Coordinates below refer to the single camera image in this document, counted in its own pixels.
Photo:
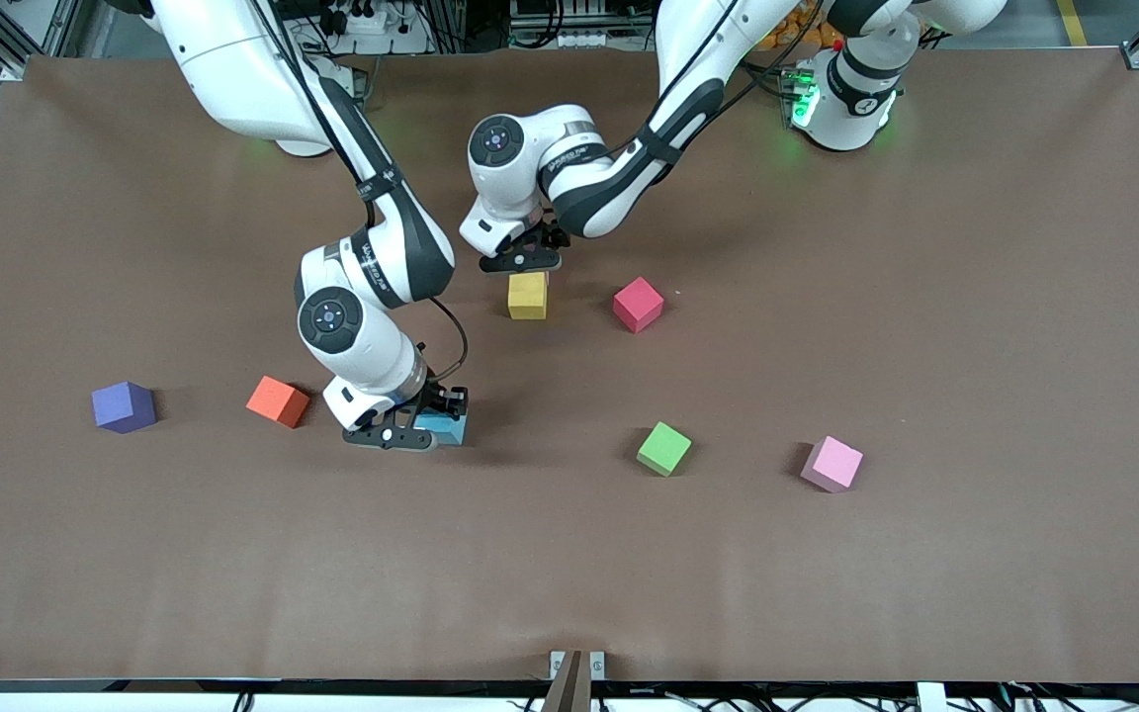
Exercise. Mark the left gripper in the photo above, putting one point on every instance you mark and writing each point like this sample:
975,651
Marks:
552,238

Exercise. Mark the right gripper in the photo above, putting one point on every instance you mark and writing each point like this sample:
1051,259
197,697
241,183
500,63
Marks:
440,400

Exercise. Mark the blue foam cube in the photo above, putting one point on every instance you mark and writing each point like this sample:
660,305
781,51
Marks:
449,433

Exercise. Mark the yellow foam cube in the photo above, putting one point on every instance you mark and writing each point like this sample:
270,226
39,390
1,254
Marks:
527,295

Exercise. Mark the red foam cube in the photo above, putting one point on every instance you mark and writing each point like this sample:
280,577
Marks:
638,303

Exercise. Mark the orange foam cube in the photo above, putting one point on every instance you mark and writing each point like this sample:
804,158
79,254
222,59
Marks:
277,400

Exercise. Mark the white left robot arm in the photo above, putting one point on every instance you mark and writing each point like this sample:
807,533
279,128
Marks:
609,188

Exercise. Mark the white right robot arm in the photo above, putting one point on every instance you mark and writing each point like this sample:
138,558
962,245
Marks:
243,79

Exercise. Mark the brown table cover sheet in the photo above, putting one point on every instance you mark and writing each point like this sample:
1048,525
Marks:
530,554

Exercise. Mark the long white power strip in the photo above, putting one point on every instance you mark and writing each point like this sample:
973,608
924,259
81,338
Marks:
579,40

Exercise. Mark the green foam cube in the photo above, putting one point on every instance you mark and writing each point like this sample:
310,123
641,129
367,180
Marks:
663,448

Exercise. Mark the white power strip with plugs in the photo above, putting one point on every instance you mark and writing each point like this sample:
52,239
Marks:
382,22

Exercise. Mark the purple foam cube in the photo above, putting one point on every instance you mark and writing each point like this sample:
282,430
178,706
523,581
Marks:
123,407

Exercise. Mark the bag of orange items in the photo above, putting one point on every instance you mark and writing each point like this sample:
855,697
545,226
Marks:
812,38

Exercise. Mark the pink foam cube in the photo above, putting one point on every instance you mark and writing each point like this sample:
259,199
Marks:
832,463

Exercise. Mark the white paper tag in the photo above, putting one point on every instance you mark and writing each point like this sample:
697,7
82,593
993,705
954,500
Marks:
932,699

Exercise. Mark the grey metal clamp bracket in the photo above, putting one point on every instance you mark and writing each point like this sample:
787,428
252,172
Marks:
597,665

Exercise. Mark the brown stand post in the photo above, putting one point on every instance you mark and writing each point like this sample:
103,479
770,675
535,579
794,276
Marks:
565,692

